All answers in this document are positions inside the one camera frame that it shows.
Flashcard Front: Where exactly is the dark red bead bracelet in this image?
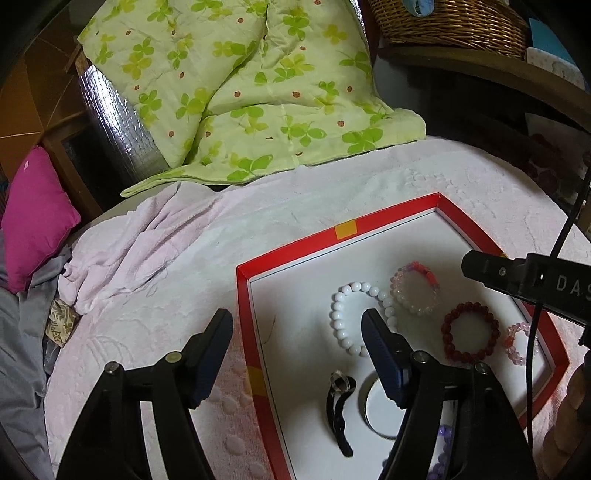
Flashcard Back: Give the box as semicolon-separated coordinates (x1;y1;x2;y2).
442;302;500;361

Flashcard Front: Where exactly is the wicker basket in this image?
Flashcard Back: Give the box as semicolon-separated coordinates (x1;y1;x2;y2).
367;0;529;49

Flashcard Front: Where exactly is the grey bed sheet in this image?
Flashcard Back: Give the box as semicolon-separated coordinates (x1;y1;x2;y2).
0;231;75;480

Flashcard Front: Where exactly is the red-rimmed white box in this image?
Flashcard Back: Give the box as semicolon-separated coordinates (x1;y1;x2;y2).
235;193;570;480

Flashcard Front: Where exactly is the white dotted packet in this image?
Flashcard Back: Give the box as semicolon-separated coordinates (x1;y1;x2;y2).
526;46;587;90

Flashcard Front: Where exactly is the small patterned cloth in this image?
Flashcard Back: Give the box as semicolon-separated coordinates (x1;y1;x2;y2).
46;299;78;346

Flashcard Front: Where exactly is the white bead bracelet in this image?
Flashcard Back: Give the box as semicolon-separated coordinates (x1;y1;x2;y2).
330;282;400;357

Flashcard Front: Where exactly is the silver metal bangle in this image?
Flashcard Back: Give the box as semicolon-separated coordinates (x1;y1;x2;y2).
359;371;411;439

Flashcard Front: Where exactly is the silver foil mat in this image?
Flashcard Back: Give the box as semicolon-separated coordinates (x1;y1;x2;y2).
76;65;169;185

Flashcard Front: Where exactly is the purple bead bracelet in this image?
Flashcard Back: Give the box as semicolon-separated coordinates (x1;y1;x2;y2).
427;425;458;480

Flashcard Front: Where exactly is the clear pink and red bracelet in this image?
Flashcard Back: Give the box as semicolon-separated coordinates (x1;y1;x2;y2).
390;261;440;317

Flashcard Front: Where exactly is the green clover print quilt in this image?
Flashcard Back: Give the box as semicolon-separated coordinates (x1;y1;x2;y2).
76;0;426;198

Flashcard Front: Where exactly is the teal box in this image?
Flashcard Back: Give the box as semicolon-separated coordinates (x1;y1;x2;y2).
526;18;559;51

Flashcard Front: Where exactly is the magenta pillow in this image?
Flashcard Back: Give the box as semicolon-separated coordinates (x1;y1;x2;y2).
1;145;82;294

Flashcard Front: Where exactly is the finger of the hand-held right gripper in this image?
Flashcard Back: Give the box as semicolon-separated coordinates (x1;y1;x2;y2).
461;250;529;297

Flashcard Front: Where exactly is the dark floral cloth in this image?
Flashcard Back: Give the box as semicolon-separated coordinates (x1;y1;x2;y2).
524;113;591;199

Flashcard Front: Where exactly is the dark wooden shelf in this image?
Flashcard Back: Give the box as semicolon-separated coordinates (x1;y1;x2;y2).
376;44;591;130

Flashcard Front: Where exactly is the small pink bead bracelet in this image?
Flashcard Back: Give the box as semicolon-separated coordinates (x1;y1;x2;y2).
504;322;541;365

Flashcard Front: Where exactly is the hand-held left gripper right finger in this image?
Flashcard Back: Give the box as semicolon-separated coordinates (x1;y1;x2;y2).
360;308;541;480

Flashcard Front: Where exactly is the pale pink towel blanket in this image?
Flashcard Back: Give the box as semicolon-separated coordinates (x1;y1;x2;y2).
44;136;591;480

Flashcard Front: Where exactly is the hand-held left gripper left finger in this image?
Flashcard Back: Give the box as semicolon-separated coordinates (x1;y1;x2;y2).
55;308;235;480

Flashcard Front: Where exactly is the brown wooden cabinet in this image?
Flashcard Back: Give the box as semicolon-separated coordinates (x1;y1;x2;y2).
0;37;107;222

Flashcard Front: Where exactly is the black cable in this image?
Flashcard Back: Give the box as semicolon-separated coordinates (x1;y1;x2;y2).
524;166;591;467

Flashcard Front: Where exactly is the black band with clear charm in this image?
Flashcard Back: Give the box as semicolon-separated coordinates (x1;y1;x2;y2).
325;369;358;457

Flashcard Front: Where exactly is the blue cloth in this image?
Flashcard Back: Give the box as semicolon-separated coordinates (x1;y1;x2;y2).
402;0;437;17

